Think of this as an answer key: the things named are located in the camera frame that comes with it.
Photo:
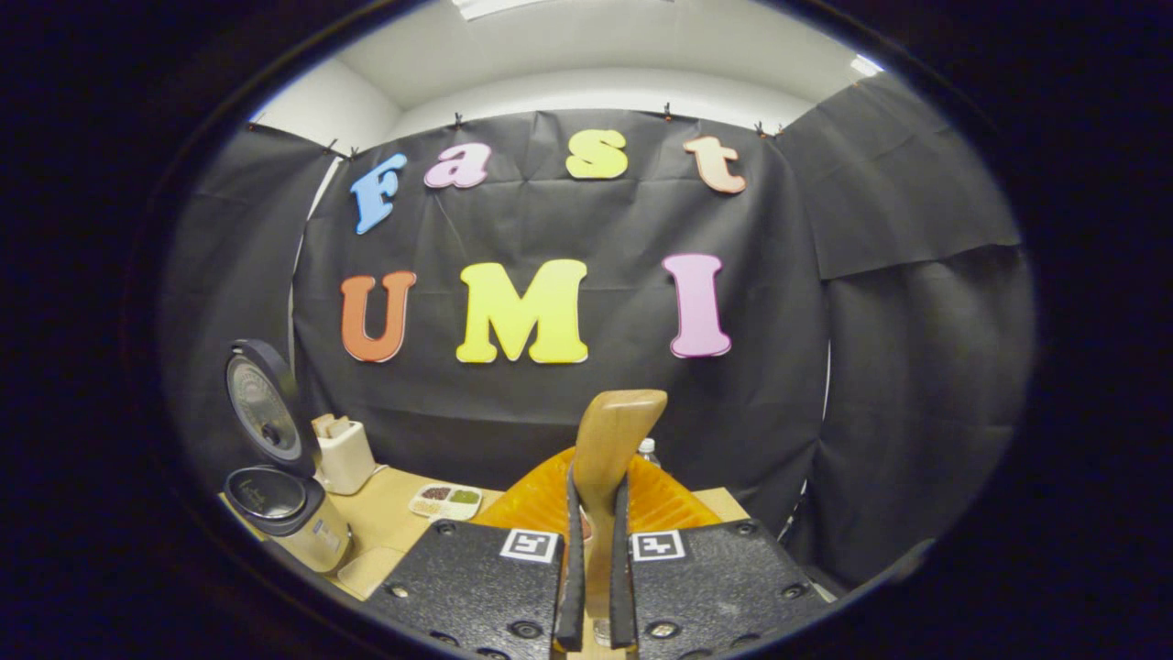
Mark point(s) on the white divided grain dish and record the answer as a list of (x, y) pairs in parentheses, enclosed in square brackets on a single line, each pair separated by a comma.
[(446, 502)]

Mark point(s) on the large ceiling light panel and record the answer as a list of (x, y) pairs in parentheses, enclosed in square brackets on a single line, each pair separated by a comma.
[(495, 7)]

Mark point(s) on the tan toast slice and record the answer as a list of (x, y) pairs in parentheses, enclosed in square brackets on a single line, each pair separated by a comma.
[(341, 427), (322, 426)]

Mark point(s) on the white toaster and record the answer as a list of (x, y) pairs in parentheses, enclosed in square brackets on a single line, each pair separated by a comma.
[(348, 463)]

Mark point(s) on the small ceiling light panel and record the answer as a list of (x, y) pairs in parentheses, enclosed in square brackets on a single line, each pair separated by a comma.
[(864, 65)]

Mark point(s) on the wooden spoon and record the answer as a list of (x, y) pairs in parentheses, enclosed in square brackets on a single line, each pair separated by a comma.
[(614, 440)]

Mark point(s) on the green tea bottle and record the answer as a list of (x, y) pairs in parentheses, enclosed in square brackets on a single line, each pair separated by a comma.
[(648, 447)]

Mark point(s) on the black backdrop cloth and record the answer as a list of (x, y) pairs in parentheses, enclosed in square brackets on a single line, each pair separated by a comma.
[(788, 321)]

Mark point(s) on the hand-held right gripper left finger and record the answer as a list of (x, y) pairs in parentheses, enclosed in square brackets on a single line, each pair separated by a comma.
[(572, 587)]

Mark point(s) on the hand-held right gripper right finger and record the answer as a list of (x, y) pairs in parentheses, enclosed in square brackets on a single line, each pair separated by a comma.
[(621, 587)]

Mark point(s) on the grey rice cooker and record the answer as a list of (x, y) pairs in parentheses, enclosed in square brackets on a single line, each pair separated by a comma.
[(321, 536)]

